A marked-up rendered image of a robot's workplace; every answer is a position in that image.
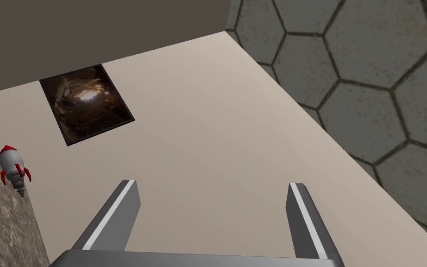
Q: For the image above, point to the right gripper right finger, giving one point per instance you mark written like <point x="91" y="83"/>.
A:
<point x="307" y="222"/>

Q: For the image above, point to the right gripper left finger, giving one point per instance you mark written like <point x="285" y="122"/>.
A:
<point x="111" y="219"/>

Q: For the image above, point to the dark framed cave picture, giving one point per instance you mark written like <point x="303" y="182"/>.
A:
<point x="86" y="104"/>

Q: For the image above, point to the grey and red toy rocket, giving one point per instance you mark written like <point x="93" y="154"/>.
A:
<point x="12" y="167"/>

